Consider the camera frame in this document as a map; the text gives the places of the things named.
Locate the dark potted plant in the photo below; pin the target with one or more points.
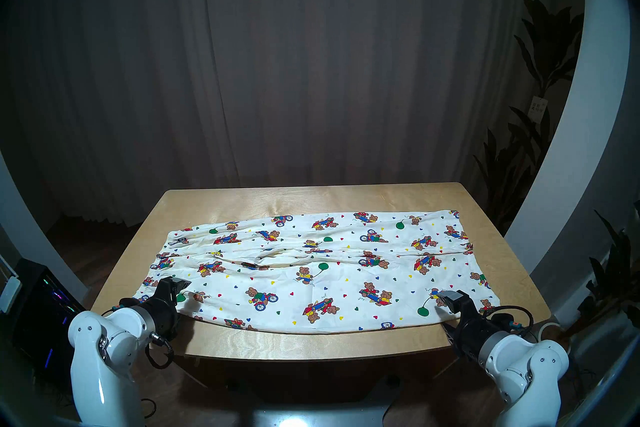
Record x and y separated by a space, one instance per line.
615 281

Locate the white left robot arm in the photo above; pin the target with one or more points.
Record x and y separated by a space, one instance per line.
100 371

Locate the tall dark leafy plant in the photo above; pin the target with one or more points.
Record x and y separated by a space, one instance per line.
545 46

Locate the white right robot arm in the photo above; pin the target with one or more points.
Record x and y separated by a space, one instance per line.
525 376

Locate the white round plant pot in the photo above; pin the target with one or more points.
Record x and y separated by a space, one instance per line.
550 331

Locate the white bear print pants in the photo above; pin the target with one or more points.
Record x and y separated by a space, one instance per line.
325 281

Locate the white plant tag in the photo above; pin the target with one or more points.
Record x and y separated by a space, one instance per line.
539 109

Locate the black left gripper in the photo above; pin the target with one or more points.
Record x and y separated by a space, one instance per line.
162 313

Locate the narrow grey curved arch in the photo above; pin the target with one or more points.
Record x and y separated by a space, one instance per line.
25 231

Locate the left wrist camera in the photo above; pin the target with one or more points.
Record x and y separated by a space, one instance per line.
129 304

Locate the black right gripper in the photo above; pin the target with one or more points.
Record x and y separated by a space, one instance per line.
472 336

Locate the brown pleated curtain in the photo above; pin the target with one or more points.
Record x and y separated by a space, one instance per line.
300 56

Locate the black computer case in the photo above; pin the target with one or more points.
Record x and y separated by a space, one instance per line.
40 321

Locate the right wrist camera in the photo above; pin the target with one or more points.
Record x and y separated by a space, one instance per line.
504 322

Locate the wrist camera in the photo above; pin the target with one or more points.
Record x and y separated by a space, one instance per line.
504 322
129 304

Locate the wide white curved arch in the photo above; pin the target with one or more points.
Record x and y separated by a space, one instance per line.
585 141

